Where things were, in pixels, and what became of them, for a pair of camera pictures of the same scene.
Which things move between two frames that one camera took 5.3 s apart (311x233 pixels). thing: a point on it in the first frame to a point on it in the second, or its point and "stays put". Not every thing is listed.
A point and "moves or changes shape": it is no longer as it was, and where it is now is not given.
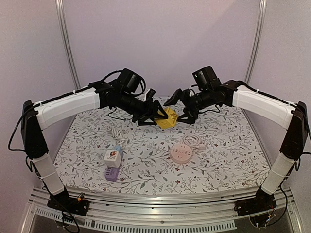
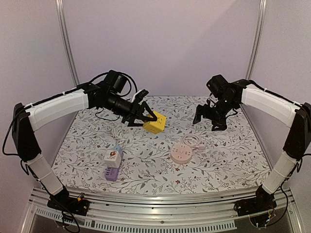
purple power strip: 111,174 stays put
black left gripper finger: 142,123 to 131,124
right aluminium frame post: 258,41 stays put
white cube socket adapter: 112,158 stays put
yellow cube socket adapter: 167,123 moves or changes shape
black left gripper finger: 160,109 to 154,118
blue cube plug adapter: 118,148 stays put
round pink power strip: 181,153 stays put
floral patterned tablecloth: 107,150 stays put
